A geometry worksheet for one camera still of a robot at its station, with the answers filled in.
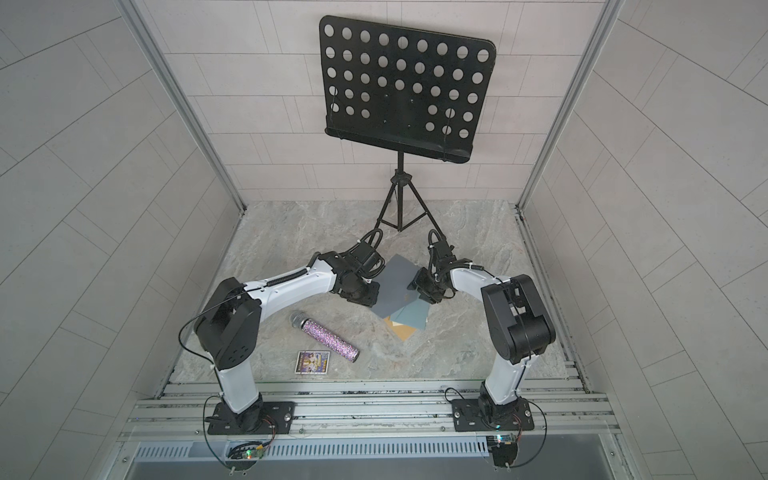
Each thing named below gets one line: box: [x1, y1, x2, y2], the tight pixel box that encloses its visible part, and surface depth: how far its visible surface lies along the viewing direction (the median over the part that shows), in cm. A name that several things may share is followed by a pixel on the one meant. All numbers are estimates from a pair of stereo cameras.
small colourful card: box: [294, 351, 331, 375], surface depth 80 cm
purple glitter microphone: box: [289, 311, 361, 363], surface depth 83 cm
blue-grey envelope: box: [390, 299, 431, 331], surface depth 90 cm
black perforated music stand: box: [319, 15, 496, 238], surface depth 67 cm
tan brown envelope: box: [384, 316, 417, 341], surface depth 88 cm
